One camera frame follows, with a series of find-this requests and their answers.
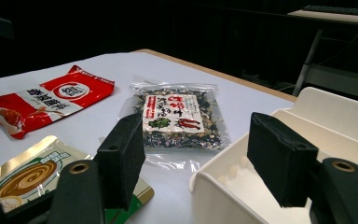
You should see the white work board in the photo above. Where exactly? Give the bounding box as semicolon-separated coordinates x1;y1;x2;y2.
0;50;296;224

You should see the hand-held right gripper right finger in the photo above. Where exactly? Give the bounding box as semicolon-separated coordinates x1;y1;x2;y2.
247;111;320;209

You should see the red seasoning packet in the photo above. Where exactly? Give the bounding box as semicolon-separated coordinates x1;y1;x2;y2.
0;64;116;140

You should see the clear bag of dried vegetables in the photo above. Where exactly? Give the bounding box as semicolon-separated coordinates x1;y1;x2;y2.
117;81;232;174

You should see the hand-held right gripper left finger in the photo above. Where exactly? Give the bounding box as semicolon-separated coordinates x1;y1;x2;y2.
93;112;146;212

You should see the white metal desk frame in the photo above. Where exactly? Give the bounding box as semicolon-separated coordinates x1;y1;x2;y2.
287;8;358;102

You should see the black keyboard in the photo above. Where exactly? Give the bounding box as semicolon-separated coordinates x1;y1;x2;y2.
302;4;358;18

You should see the gold and green packet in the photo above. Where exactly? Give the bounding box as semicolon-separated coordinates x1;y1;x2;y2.
0;134;156;224

